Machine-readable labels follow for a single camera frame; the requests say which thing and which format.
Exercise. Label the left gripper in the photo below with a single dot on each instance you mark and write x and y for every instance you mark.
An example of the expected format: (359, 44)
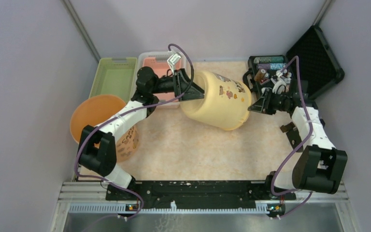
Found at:
(187, 91)

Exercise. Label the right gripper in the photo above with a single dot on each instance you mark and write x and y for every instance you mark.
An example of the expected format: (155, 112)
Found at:
(262, 104)

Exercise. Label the yellow capybara bucket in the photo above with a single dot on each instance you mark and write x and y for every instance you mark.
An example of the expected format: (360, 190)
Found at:
(225, 103)

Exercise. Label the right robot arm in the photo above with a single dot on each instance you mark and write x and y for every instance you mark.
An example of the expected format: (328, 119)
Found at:
(315, 164)

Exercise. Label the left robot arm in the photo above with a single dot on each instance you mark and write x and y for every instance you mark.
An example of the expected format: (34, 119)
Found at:
(97, 147)

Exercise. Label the brown cylinder in case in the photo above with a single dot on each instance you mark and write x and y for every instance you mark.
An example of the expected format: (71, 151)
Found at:
(260, 75)

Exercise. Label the black open tool case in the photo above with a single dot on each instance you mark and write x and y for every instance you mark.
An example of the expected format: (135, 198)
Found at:
(319, 68)

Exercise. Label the green plastic basket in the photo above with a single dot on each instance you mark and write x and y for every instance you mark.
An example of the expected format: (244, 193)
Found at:
(115, 76)

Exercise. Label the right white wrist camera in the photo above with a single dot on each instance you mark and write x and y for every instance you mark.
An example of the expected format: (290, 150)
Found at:
(281, 81)

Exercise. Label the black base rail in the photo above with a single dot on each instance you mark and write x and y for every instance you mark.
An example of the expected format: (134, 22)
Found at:
(244, 197)

